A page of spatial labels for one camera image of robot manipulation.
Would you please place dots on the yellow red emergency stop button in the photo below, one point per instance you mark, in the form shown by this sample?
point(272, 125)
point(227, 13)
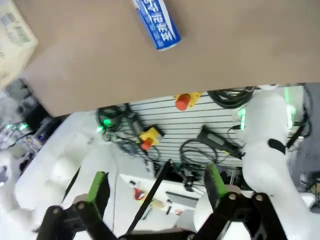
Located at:
point(183, 101)
point(150, 137)

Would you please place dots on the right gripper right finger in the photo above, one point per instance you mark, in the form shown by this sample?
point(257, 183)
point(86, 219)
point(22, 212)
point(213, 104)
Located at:
point(216, 185)

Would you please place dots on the black handheld enabling device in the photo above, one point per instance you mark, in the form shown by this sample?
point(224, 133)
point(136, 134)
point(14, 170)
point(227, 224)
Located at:
point(215, 141)

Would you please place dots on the slotted aluminium base plate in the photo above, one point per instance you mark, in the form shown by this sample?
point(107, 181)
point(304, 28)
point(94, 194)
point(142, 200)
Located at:
point(180, 120)

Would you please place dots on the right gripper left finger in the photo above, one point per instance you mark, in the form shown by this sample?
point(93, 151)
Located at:
point(96, 192)

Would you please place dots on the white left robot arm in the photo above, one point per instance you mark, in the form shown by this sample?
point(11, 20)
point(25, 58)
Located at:
point(62, 170)

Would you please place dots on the cream plastic shopping basket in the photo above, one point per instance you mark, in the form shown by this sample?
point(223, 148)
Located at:
point(12, 42)

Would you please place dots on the white workbench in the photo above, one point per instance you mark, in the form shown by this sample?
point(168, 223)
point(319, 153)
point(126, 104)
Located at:
point(175, 187)

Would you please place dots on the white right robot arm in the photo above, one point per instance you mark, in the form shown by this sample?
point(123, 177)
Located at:
point(265, 125)

